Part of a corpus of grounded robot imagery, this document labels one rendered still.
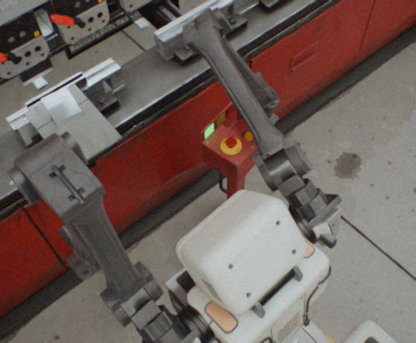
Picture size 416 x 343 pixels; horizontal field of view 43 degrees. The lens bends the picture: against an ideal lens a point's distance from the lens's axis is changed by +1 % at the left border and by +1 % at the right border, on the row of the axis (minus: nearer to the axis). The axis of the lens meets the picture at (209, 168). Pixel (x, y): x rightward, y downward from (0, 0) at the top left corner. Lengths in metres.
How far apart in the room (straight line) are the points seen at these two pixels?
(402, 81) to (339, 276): 1.20
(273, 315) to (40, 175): 0.54
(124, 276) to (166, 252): 1.49
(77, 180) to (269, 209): 0.38
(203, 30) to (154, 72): 0.71
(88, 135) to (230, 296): 0.79
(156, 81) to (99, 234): 1.07
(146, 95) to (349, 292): 1.25
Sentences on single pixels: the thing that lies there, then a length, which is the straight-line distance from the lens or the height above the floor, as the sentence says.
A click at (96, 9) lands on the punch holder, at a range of 1.59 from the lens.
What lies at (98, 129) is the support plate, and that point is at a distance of 1.62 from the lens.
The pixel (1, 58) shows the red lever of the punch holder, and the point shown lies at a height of 1.29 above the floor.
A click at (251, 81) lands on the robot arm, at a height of 1.15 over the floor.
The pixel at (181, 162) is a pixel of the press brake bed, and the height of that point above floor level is 0.41.
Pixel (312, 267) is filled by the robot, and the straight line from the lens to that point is 1.13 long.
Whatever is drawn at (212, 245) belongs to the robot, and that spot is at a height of 1.38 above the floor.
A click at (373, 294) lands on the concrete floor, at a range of 2.48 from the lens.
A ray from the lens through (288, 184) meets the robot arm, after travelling 1.19.
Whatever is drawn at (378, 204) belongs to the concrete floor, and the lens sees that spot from 2.67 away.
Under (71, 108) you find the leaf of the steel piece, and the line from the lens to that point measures 1.68.
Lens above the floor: 2.28
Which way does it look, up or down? 59 degrees down
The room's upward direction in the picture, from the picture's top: 3 degrees counter-clockwise
